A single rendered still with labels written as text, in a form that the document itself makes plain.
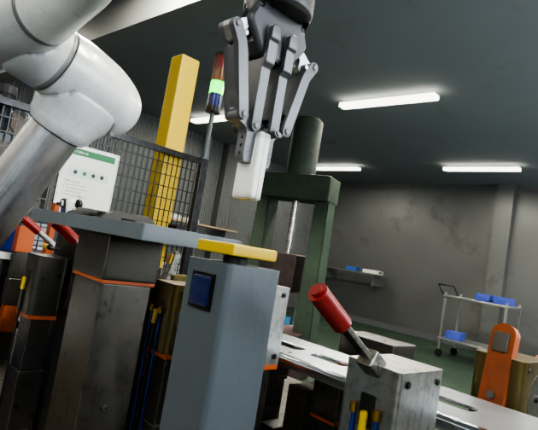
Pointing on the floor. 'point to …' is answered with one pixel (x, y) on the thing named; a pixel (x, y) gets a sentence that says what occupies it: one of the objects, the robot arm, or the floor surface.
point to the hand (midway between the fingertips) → (251, 166)
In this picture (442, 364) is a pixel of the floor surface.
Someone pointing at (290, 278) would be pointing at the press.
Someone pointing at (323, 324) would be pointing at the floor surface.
